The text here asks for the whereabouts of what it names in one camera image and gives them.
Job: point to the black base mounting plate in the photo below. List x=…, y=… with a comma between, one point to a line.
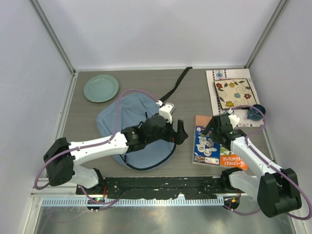
x=192, y=187

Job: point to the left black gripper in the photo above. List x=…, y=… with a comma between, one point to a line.
x=178, y=137

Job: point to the floral square plate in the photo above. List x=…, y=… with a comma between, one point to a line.
x=234, y=92

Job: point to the blue illustrated book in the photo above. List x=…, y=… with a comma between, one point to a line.
x=206, y=152

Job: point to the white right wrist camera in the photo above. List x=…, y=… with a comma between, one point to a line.
x=234, y=119

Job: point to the orange 78-storey treehouse book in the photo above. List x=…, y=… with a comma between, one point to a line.
x=231, y=160

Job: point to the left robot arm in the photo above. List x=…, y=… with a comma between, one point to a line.
x=63, y=161

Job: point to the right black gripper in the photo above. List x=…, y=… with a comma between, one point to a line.
x=211, y=125

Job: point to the slotted cable duct rail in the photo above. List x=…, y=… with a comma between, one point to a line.
x=180, y=201

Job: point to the patterned white placemat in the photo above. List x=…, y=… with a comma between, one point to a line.
x=212, y=75

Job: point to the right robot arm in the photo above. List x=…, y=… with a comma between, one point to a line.
x=273, y=187

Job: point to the dark blue mug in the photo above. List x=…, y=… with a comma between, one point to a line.
x=256, y=112

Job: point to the teal round plate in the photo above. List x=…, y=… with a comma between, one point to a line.
x=101, y=88

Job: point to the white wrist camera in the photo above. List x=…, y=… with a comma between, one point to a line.
x=166, y=110
x=234, y=119

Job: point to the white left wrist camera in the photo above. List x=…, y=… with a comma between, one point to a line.
x=166, y=110

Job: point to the light blue backpack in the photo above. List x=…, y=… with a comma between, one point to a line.
x=130, y=111

